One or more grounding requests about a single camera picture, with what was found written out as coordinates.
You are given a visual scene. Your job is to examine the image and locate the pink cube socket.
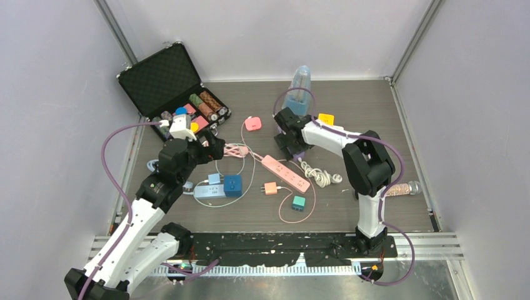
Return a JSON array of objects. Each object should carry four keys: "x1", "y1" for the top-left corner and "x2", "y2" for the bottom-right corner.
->
[{"x1": 244, "y1": 116, "x2": 262, "y2": 132}]

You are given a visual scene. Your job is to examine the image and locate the yellow cube socket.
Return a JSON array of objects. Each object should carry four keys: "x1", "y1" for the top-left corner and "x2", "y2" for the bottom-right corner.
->
[{"x1": 317, "y1": 113, "x2": 335, "y2": 126}]

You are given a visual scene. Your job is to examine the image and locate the dark blue cube socket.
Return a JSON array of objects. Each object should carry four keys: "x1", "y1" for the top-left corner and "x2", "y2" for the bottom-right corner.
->
[{"x1": 223, "y1": 174, "x2": 243, "y2": 198}]

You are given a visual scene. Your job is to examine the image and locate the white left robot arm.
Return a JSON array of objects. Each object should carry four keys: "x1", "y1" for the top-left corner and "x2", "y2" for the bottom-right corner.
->
[{"x1": 64, "y1": 132, "x2": 226, "y2": 299}]

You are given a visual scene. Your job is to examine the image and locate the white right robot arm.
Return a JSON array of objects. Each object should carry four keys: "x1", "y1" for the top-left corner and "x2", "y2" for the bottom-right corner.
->
[{"x1": 273, "y1": 107, "x2": 396, "y2": 257}]

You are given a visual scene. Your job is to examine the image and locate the light blue charger plug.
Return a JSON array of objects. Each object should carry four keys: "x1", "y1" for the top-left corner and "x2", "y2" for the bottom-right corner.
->
[{"x1": 207, "y1": 173, "x2": 222, "y2": 185}]

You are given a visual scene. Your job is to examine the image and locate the orange pink charger plug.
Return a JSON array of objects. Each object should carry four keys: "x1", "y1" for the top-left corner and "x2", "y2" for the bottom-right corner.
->
[{"x1": 261, "y1": 182, "x2": 279, "y2": 196}]

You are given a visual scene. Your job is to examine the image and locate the teal charger plug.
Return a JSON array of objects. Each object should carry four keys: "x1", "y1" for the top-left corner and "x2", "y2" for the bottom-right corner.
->
[{"x1": 291, "y1": 196, "x2": 306, "y2": 212}]

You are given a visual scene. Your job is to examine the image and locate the pink power strip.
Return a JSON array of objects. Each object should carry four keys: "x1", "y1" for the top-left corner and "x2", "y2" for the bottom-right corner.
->
[{"x1": 261, "y1": 155, "x2": 311, "y2": 194}]

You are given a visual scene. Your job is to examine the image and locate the blue wrapped metronome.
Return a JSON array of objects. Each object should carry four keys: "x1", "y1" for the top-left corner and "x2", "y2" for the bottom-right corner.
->
[{"x1": 282, "y1": 65, "x2": 311, "y2": 116}]

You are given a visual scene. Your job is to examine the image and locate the light blue power strip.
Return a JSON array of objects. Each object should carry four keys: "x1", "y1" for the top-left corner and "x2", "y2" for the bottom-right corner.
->
[{"x1": 193, "y1": 184, "x2": 226, "y2": 200}]

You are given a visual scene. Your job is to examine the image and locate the black chip case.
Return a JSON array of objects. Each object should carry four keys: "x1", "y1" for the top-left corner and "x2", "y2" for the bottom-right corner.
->
[{"x1": 116, "y1": 41, "x2": 232, "y2": 136}]

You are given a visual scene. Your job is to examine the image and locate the glittery small cylinder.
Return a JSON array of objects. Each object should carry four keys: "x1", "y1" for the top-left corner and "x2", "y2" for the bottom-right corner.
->
[{"x1": 386, "y1": 181, "x2": 422, "y2": 197}]

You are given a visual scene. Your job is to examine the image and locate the pink charger cable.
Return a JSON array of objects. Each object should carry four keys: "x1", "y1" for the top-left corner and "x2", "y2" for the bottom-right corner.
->
[{"x1": 240, "y1": 122, "x2": 318, "y2": 225}]

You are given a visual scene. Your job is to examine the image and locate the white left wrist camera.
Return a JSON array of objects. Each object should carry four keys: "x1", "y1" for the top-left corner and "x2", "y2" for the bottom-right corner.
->
[{"x1": 160, "y1": 114, "x2": 197, "y2": 141}]

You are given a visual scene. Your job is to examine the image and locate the mint green charger cable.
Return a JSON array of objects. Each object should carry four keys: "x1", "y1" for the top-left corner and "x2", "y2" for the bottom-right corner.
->
[{"x1": 192, "y1": 142, "x2": 258, "y2": 209}]

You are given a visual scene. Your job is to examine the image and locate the purple power strip white cord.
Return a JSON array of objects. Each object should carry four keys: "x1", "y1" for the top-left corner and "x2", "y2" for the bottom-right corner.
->
[{"x1": 299, "y1": 159, "x2": 344, "y2": 188}]

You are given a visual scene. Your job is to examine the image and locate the pink coiled power cord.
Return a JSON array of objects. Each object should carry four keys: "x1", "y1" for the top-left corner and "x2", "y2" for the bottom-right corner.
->
[{"x1": 223, "y1": 142, "x2": 249, "y2": 159}]

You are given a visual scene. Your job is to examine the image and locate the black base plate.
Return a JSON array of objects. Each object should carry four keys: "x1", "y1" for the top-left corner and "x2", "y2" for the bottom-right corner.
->
[{"x1": 173, "y1": 232, "x2": 398, "y2": 267}]

